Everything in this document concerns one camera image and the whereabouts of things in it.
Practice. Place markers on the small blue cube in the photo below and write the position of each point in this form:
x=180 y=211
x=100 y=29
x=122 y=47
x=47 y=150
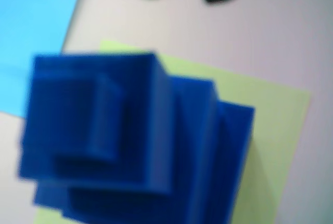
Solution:
x=145 y=130

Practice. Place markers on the tiny blue cube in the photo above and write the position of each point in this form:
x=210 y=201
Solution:
x=78 y=117

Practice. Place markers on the large blue cube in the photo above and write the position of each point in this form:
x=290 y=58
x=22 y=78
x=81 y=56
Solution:
x=234 y=156

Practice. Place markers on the medium blue cube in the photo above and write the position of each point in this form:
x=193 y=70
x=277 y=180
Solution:
x=192 y=156

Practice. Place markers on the light blue paper square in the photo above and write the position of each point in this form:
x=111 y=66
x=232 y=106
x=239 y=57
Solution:
x=33 y=26

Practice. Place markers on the green paper square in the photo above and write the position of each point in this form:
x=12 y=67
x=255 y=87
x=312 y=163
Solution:
x=273 y=130

